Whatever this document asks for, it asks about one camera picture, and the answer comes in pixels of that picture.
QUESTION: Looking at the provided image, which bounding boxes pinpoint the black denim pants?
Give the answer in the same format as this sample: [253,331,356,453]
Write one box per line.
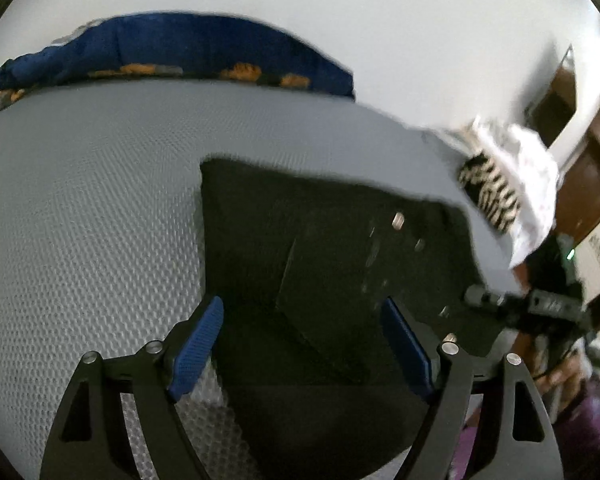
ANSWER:
[200,157,518,479]

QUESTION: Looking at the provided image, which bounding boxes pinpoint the person's right hand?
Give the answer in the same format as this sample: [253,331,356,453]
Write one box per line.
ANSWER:
[521,331,589,401]

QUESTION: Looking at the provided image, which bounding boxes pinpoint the purple floral cloth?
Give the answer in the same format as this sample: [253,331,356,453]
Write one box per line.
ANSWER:
[450,389,600,480]

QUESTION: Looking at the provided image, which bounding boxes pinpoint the black white zigzag cloth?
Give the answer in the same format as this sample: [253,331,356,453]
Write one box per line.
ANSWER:
[457,152,520,233]

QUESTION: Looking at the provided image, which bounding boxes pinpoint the white crumpled cloth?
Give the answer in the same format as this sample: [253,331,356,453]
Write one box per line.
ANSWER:
[421,115,562,269]

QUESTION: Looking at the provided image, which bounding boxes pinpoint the brown white wardrobe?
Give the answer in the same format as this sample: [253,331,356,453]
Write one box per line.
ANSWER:
[524,48,600,327]

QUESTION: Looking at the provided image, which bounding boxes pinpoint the blue orange patterned blanket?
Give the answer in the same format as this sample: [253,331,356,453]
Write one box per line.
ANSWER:
[0,12,354,110]

